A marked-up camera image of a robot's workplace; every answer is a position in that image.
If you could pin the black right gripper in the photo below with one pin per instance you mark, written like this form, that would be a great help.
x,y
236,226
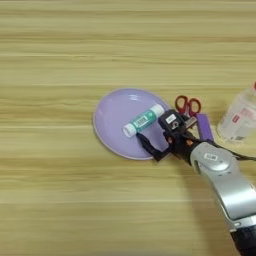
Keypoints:
x,y
181,146

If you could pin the clear bottle red cap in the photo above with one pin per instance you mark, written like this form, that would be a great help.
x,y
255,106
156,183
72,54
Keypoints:
x,y
238,120

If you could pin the green white glue stick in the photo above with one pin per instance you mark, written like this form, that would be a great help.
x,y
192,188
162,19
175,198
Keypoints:
x,y
141,120

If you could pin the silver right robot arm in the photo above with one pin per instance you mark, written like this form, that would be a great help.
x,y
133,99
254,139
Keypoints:
x,y
230,186

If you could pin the purple round plate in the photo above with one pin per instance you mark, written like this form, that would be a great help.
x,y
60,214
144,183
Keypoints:
x,y
113,116

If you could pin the black box white label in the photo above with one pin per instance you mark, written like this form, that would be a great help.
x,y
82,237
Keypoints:
x,y
171,120

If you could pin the purple eraser block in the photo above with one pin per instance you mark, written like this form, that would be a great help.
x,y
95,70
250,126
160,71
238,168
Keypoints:
x,y
205,128

